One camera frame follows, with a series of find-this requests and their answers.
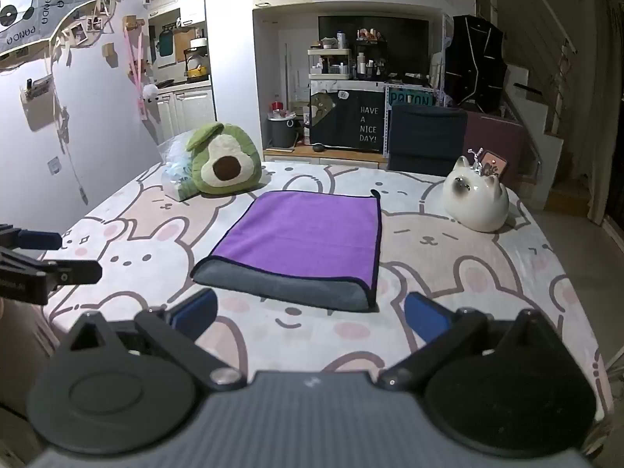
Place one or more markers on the teal sign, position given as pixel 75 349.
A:
pixel 412 100

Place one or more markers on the small white plush toy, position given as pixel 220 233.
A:
pixel 150 91

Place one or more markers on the teal hanging board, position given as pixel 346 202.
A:
pixel 166 43

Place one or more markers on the bunny printed bed sheet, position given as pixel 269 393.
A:
pixel 146 253

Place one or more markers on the clear plastic tissue pack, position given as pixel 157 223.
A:
pixel 175 175

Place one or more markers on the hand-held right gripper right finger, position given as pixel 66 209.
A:
pixel 425 315

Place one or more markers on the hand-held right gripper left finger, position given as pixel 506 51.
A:
pixel 196 309

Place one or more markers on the black hanging jacket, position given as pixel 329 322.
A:
pixel 475 63

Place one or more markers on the white staircase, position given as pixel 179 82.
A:
pixel 546 146

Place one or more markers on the wooden cutting board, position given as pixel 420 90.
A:
pixel 184 46

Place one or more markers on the grey trash bin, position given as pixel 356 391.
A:
pixel 282 131

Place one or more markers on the maroon box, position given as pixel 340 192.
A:
pixel 497 136

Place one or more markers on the black printed cabinet curtain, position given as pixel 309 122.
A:
pixel 348 119

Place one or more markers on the purple and grey towel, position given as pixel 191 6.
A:
pixel 302 234

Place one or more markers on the wall pocket holder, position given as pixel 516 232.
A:
pixel 36 88

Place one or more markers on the pink ribbon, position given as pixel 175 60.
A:
pixel 139 68

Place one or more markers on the white ceramic cat figure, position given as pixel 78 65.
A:
pixel 475 200

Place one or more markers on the white storage rack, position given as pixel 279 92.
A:
pixel 329 64

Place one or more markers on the panda wall banner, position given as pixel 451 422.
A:
pixel 29 5

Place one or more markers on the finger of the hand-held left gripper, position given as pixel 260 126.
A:
pixel 39 240
pixel 73 273

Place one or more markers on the dark fabric chair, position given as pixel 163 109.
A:
pixel 426 136

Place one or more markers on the small orange card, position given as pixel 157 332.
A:
pixel 493 166

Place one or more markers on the green avocado plush pillow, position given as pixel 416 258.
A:
pixel 224 161

